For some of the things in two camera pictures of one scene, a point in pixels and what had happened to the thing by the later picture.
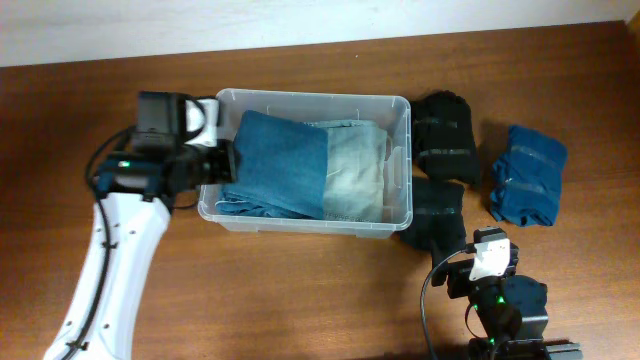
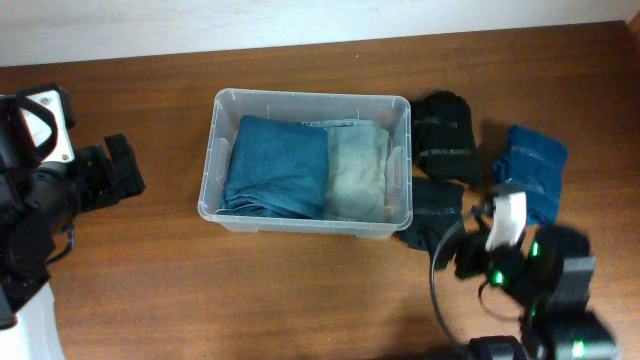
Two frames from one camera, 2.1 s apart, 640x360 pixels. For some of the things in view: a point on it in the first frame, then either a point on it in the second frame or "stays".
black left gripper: (226, 163) → (93, 176)
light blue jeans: (355, 169) stays
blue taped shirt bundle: (526, 178) stays
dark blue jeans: (280, 168) stays
